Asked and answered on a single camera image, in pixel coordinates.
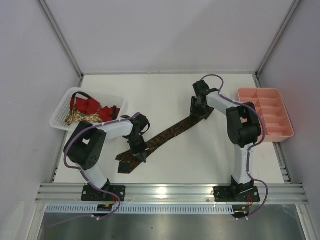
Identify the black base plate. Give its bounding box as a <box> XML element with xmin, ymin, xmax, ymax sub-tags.
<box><xmin>81</xmin><ymin>185</ymin><xmax>126</xmax><ymax>202</ymax></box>
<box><xmin>213</xmin><ymin>185</ymin><xmax>261</xmax><ymax>203</ymax></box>

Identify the left aluminium frame post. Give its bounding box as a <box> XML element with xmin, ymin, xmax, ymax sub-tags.
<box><xmin>36</xmin><ymin>0</ymin><xmax>84</xmax><ymax>81</ymax></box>

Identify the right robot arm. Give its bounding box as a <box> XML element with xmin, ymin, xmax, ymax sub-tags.
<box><xmin>190</xmin><ymin>80</ymin><xmax>262</xmax><ymax>202</ymax></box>

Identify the white plastic basket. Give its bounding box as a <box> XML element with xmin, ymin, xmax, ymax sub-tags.
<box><xmin>49</xmin><ymin>87</ymin><xmax>128</xmax><ymax>132</ymax></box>

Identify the aluminium frame post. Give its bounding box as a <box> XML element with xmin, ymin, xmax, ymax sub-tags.
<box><xmin>255</xmin><ymin>0</ymin><xmax>303</xmax><ymax>79</ymax></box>
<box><xmin>36</xmin><ymin>0</ymin><xmax>84</xmax><ymax>81</ymax></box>

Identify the pink divided organizer tray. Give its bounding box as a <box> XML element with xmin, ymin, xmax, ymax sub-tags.
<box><xmin>238</xmin><ymin>88</ymin><xmax>294</xmax><ymax>143</ymax></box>

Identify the white slotted cable duct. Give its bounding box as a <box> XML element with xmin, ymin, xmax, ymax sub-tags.
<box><xmin>46</xmin><ymin>204</ymin><xmax>234</xmax><ymax>215</ymax></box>

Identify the dark brown patterned tie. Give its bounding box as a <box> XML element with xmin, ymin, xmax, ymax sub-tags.
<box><xmin>115</xmin><ymin>108</ymin><xmax>214</xmax><ymax>174</ymax></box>

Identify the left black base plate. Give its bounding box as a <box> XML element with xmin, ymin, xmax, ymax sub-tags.
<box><xmin>81</xmin><ymin>185</ymin><xmax>126</xmax><ymax>202</ymax></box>

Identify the beige floral tie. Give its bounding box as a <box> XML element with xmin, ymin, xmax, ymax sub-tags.
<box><xmin>64</xmin><ymin>110</ymin><xmax>103</xmax><ymax>126</ymax></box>

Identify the aluminium mounting rail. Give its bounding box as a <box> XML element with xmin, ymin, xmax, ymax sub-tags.
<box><xmin>35</xmin><ymin>183</ymin><xmax>309</xmax><ymax>205</ymax></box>

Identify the right aluminium frame post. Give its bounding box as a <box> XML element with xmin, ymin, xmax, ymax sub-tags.
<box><xmin>255</xmin><ymin>0</ymin><xmax>303</xmax><ymax>79</ymax></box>

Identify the red tie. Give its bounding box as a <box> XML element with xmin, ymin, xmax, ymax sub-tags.
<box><xmin>69</xmin><ymin>97</ymin><xmax>121</xmax><ymax>123</ymax></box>

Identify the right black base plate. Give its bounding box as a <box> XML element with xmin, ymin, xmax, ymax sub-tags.
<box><xmin>213</xmin><ymin>185</ymin><xmax>261</xmax><ymax>203</ymax></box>

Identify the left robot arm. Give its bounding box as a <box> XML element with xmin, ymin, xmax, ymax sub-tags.
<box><xmin>63</xmin><ymin>112</ymin><xmax>151</xmax><ymax>201</ymax></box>

